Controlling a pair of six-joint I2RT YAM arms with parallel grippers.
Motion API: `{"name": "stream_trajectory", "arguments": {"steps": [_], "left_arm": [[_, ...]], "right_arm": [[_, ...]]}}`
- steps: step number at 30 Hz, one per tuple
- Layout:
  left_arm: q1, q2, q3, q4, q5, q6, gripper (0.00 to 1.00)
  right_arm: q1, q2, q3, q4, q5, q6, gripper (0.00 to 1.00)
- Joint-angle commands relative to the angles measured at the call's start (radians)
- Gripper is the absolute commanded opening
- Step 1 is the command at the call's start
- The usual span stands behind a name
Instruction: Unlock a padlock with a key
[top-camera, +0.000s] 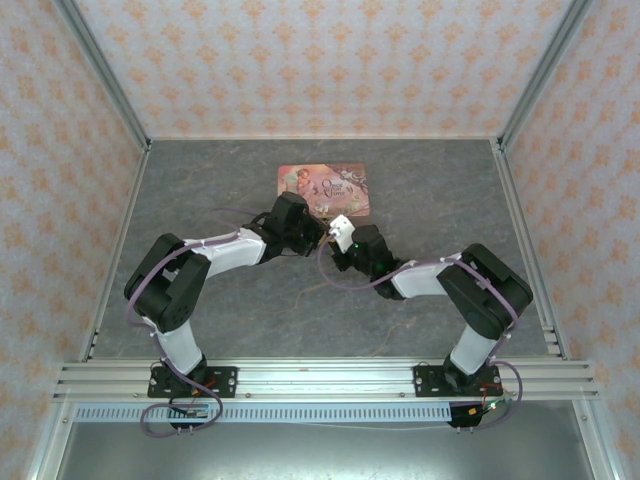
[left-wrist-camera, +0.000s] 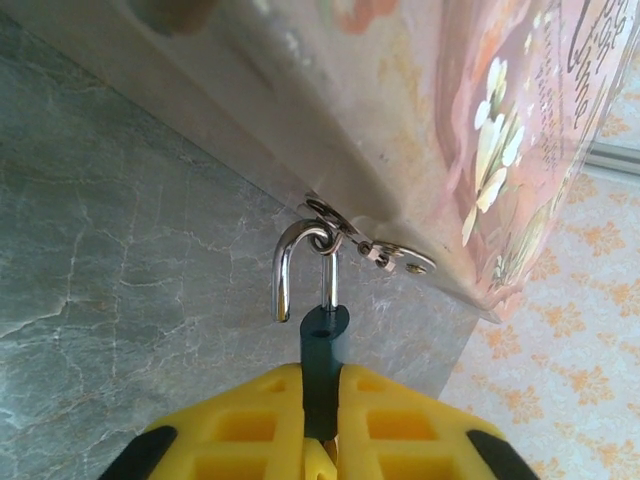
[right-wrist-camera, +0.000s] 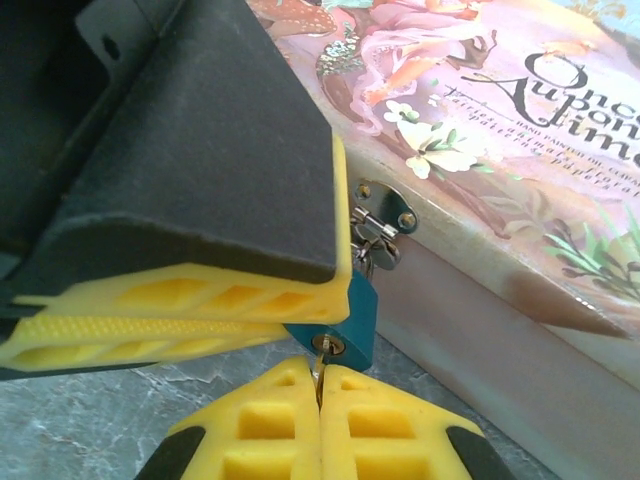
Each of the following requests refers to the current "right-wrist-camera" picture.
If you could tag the silver box hasp latch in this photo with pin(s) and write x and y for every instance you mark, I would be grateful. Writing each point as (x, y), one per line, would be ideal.
(387, 205)

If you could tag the small brass key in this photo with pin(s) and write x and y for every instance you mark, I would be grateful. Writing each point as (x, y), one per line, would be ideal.
(320, 369)

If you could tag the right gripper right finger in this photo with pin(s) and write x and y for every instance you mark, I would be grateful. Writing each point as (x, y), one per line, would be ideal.
(380, 435)

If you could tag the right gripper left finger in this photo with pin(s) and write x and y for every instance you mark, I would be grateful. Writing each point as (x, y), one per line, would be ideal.
(265, 430)

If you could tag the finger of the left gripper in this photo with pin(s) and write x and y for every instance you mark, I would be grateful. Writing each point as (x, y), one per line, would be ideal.
(215, 165)
(125, 340)

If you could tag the decorated pink wooden box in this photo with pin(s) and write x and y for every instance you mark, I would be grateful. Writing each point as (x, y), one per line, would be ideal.
(500, 300)

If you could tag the small blue padlock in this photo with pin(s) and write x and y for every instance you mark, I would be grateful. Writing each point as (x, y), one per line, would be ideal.
(359, 310)

